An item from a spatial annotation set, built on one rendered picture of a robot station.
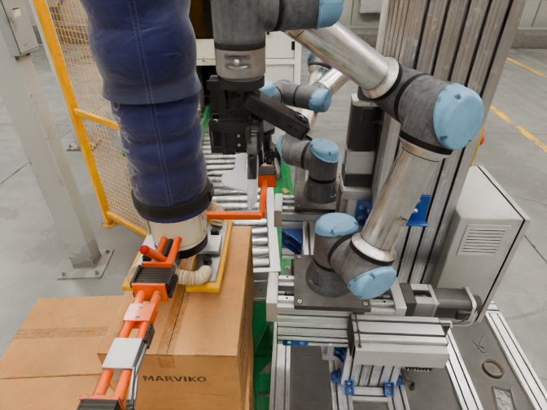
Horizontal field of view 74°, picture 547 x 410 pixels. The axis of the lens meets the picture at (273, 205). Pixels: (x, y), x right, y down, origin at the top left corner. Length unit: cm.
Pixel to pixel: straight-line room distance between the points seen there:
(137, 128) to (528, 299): 266
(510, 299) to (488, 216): 172
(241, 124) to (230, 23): 14
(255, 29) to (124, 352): 66
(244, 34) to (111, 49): 41
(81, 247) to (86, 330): 112
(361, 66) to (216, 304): 83
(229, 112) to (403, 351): 84
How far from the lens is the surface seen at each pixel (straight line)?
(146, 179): 101
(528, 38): 1165
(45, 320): 197
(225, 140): 60
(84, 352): 177
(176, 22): 88
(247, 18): 54
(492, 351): 229
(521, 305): 294
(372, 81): 84
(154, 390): 133
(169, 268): 100
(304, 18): 58
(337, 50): 77
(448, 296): 130
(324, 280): 109
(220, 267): 116
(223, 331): 116
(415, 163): 83
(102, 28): 90
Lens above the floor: 187
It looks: 34 degrees down
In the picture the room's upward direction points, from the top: straight up
